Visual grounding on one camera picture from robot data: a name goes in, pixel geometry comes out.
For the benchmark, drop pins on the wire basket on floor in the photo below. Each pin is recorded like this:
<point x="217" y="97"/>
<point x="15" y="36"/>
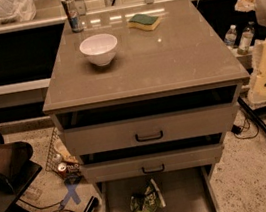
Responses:
<point x="58" y="153"/>

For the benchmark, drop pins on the green jalapeno chip bag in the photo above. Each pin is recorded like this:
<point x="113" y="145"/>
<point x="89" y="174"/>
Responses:
<point x="149" y="201"/>

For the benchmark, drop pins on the white plastic bag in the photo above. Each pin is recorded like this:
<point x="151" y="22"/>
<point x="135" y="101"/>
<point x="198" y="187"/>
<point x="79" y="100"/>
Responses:
<point x="16" y="11"/>

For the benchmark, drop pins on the middle grey drawer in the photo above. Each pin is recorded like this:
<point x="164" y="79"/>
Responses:
<point x="150" y="164"/>

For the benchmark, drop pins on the top grey drawer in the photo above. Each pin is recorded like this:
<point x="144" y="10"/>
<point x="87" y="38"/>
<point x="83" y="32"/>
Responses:
<point x="159" y="128"/>

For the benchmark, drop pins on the blue silver energy drink can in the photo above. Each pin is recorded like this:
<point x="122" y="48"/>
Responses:
<point x="73" y="15"/>

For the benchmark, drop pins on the grey drawer cabinet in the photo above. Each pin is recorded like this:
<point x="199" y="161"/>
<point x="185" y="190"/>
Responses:
<point x="182" y="65"/>

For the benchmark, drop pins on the tall clear plastic bottle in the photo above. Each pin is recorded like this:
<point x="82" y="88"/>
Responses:
<point x="246" y="39"/>

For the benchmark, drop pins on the white bowl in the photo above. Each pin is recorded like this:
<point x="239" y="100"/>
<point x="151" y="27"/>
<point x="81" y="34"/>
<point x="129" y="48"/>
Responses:
<point x="99" y="49"/>

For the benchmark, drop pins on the blue tape cross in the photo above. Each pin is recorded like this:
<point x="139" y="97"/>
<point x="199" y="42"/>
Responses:
<point x="71" y="194"/>

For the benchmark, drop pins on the small clear water bottle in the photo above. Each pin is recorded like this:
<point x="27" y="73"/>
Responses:
<point x="230" y="37"/>

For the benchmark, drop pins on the grey drawer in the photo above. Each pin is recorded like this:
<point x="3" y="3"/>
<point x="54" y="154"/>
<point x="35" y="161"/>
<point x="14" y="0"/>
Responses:
<point x="159" y="128"/>
<point x="150" y="164"/>

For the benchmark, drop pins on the black stand base bar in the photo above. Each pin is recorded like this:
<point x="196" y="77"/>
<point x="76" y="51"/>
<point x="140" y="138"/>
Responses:
<point x="252" y="115"/>

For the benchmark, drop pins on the bottom open drawer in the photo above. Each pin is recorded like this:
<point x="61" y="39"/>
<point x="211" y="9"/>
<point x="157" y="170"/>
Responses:
<point x="185" y="190"/>

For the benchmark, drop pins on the red soda can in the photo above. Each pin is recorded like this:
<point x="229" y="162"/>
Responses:
<point x="62" y="169"/>

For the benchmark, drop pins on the yellow green sponge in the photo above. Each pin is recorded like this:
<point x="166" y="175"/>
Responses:
<point x="143" y="22"/>

